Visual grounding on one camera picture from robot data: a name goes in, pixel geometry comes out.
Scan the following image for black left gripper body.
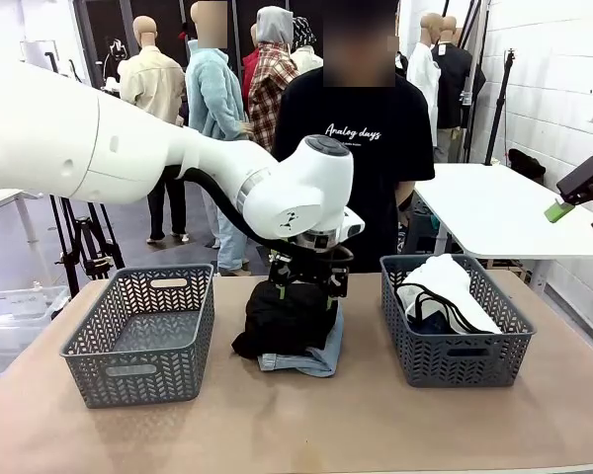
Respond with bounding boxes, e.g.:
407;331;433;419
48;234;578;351
268;245;351;298

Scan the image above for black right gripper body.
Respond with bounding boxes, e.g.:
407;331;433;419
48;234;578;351
555;154;593;207

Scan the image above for black garment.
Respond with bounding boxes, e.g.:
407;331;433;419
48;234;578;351
230;279;339;361

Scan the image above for white T-shirt black trim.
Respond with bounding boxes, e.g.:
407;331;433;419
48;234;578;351
395;253;504;337

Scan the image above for black bag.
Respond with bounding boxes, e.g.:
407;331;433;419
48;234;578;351
507;147;548;182

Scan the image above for white side table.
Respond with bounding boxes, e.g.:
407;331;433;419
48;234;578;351
412;162;593;262

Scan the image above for light blue denim shorts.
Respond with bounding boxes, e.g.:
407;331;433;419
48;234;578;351
256;308;346;379

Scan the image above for black light stand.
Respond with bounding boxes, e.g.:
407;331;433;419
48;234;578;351
482;47;518;167

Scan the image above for person in black T-shirt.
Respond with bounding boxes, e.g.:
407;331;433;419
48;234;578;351
270;65;437;274

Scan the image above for grey plastic woven basket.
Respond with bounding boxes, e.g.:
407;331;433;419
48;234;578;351
59;263;216;410
380;253;537;388

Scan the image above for black leaning poles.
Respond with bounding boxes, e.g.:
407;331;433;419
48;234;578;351
462;0;491;164

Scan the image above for mannequin in black shirt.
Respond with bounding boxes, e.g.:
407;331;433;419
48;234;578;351
432;16;488;164

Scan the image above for mannequin in white shirt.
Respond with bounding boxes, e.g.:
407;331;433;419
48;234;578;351
405;13;445;164

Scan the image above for mannequin in plaid hoodie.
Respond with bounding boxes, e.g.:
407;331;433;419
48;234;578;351
246;5;303;155

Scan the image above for mannequin in pale blue fleece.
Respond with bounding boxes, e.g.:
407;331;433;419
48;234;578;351
184;1;252;277

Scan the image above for mannequin in cream shirt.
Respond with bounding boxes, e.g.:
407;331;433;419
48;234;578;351
117;15;190;247

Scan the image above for clear plastic storage box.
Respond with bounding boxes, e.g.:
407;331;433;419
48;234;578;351
0;284;71;396

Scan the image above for white table with grey legs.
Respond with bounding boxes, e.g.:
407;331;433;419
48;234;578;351
0;190;45;244

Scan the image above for black camera tripod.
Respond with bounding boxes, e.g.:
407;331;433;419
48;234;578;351
47;195;127;298

